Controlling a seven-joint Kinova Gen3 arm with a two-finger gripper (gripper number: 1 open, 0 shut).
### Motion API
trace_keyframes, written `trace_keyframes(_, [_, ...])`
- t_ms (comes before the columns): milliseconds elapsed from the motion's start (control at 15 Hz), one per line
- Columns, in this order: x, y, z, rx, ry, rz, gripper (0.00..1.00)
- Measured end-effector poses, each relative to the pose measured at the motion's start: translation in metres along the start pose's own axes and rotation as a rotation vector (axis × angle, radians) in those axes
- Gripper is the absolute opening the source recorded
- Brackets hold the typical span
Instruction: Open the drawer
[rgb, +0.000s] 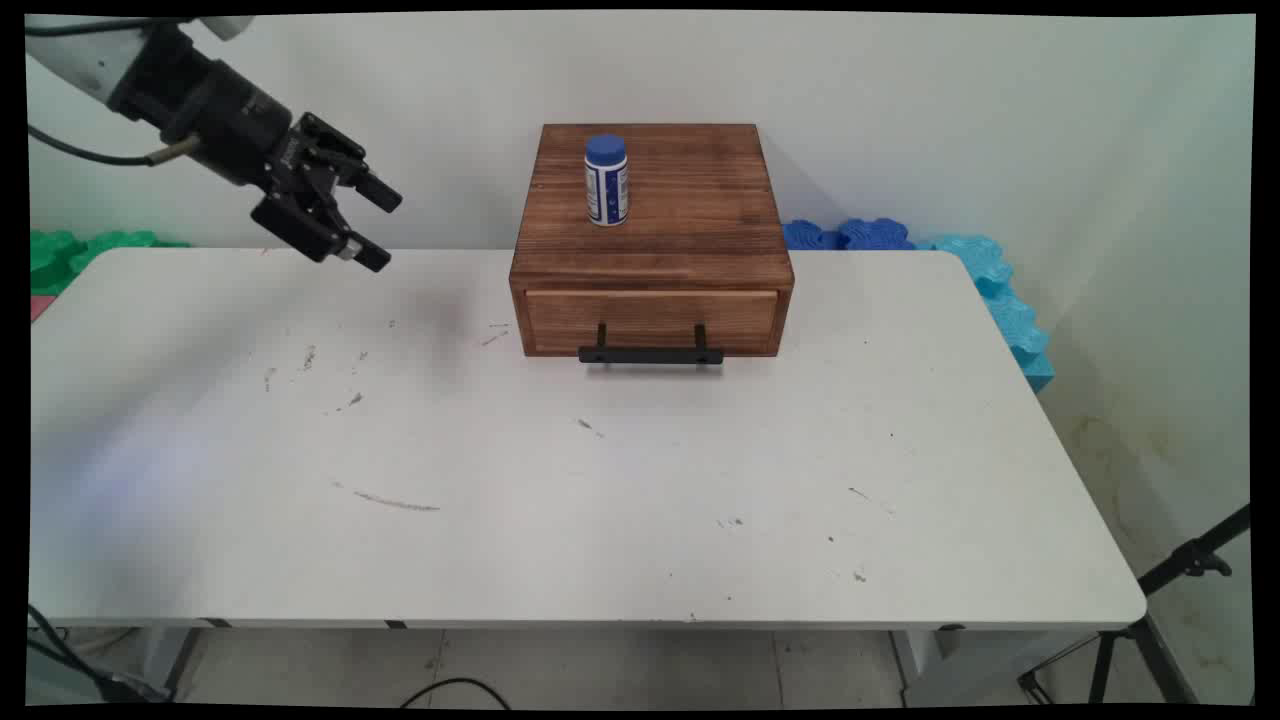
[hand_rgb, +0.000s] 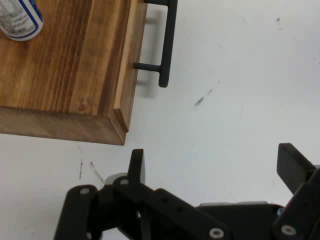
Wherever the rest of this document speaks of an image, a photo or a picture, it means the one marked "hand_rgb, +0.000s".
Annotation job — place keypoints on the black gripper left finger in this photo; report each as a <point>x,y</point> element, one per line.
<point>150,202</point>

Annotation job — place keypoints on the white bottle with blue cap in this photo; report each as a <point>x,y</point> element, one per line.
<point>17,22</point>

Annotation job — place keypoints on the brown wooden cabinet box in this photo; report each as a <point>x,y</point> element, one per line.
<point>62,75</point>

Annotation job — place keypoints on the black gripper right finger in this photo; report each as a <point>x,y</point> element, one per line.
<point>300,200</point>

